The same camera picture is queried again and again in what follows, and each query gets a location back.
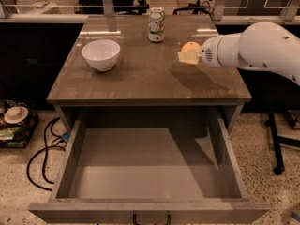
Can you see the metal frame post right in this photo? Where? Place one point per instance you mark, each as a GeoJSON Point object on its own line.
{"type": "Point", "coordinates": [218, 10]}

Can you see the open grey top drawer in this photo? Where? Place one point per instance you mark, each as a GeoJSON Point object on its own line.
{"type": "Point", "coordinates": [173, 171]}

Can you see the white green soda can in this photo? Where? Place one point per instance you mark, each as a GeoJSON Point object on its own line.
{"type": "Point", "coordinates": [156, 24]}

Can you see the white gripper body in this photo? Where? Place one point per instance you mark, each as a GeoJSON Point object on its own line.
{"type": "Point", "coordinates": [210, 55]}

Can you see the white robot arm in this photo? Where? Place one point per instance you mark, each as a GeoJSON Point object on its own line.
{"type": "Point", "coordinates": [263, 46]}

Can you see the black stand with wheel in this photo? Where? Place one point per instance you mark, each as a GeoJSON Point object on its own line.
{"type": "Point", "coordinates": [277, 142]}

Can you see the orange fruit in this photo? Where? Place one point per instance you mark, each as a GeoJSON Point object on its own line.
{"type": "Point", "coordinates": [192, 45]}

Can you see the white ceramic bowl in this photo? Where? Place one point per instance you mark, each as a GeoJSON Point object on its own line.
{"type": "Point", "coordinates": [102, 54]}

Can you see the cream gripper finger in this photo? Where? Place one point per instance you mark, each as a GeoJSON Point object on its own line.
{"type": "Point", "coordinates": [190, 56]}

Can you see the tan hat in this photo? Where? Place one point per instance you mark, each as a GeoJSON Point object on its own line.
{"type": "Point", "coordinates": [16, 114]}

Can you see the dark box of clutter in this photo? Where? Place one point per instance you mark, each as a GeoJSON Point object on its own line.
{"type": "Point", "coordinates": [17, 135]}

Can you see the grey cabinet counter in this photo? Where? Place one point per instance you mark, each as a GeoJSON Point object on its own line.
{"type": "Point", "coordinates": [147, 73]}

